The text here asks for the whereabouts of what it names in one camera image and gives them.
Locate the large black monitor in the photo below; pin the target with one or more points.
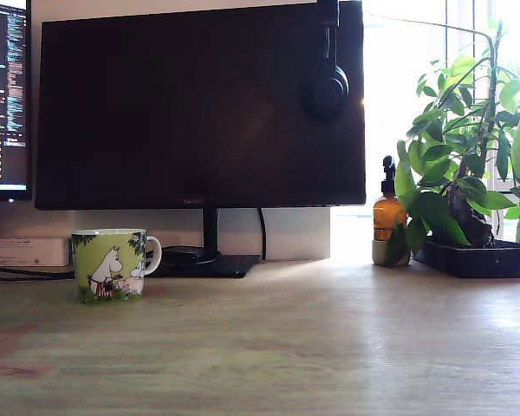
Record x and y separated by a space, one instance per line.
199 108

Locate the amber pump bottle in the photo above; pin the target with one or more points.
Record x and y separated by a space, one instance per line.
383 216

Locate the black headphones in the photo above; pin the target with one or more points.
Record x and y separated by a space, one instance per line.
327 91

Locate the green cartoon print mug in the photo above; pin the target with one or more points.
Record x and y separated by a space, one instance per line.
108 268

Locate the green leafy plant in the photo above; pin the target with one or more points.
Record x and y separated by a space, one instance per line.
437 212

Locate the black plant tray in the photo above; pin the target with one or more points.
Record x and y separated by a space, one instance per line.
472 262

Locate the white flat box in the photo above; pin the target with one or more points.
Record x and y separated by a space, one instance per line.
26 252

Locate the monitor showing code text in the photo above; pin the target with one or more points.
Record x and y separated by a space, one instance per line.
4 86

